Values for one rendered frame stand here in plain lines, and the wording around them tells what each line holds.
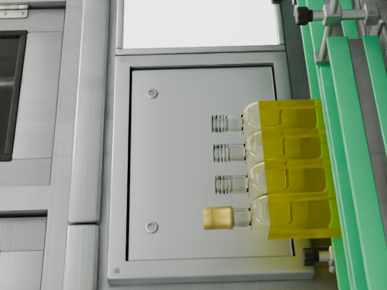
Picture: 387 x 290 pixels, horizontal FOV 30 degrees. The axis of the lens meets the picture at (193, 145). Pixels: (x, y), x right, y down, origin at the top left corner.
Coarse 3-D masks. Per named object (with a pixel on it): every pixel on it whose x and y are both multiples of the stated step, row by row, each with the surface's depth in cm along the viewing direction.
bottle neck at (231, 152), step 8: (216, 144) 115; (224, 144) 115; (232, 144) 115; (240, 144) 115; (216, 152) 114; (224, 152) 114; (232, 152) 114; (240, 152) 114; (216, 160) 115; (224, 160) 115; (232, 160) 115; (240, 160) 115
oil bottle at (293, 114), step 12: (252, 108) 117; (264, 108) 117; (276, 108) 117; (288, 108) 117; (300, 108) 117; (312, 108) 117; (252, 120) 116; (264, 120) 116; (276, 120) 116; (288, 120) 116; (300, 120) 116; (312, 120) 116; (252, 132) 117
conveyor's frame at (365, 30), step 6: (360, 0) 125; (366, 0) 125; (372, 0) 125; (378, 0) 125; (384, 0) 125; (360, 6) 125; (378, 6) 124; (384, 6) 124; (366, 30) 122; (384, 30) 110; (384, 36) 110; (384, 42) 110
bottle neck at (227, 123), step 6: (240, 114) 119; (216, 120) 118; (222, 120) 118; (228, 120) 117; (234, 120) 118; (240, 120) 118; (216, 126) 118; (222, 126) 118; (228, 126) 118; (234, 126) 118; (240, 126) 118
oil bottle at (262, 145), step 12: (264, 132) 114; (276, 132) 114; (288, 132) 114; (300, 132) 114; (312, 132) 114; (324, 132) 114; (252, 144) 113; (264, 144) 113; (276, 144) 113; (288, 144) 113; (300, 144) 113; (312, 144) 113; (324, 144) 113; (252, 156) 113; (264, 156) 112; (276, 156) 112; (288, 156) 112; (300, 156) 112; (312, 156) 112; (324, 156) 112
